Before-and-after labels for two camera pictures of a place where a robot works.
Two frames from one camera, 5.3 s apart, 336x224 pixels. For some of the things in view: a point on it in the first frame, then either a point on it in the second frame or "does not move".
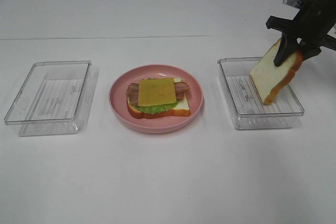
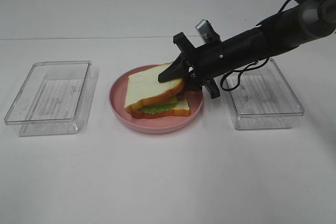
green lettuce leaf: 155,109 does not move
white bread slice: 270,80 -> 144,86
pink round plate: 118,101 does not move
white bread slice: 182,108 does not move
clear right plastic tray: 244,102 does not move
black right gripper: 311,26 -> 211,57
